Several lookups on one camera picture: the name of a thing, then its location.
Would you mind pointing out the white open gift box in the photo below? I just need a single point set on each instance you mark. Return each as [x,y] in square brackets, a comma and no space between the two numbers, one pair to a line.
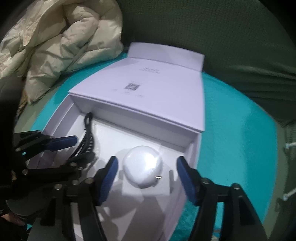
[152,97]

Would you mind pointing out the white round compact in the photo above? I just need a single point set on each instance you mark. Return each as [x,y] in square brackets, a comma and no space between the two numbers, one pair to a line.
[142,166]

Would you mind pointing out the beige puffer jacket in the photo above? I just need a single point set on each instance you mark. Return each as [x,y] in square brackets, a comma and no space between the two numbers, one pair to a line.
[57,37]

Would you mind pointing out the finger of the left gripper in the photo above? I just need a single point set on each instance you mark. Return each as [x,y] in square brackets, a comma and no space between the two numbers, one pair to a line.
[76,171]
[36,140]

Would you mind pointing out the black claw hair clip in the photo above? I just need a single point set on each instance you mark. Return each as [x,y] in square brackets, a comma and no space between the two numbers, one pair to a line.
[86,146]

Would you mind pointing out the teal padded mailer bag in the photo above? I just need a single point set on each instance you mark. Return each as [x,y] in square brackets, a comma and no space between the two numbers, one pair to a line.
[238,145]

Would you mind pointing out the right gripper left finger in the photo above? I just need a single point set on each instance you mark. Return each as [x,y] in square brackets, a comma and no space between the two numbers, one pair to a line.
[92,193]

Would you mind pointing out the dark green cushion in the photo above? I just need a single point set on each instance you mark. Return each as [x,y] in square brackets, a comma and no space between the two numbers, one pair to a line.
[243,43]

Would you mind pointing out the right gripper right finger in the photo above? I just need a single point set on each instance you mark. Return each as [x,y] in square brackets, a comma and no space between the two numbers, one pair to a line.
[240,220]

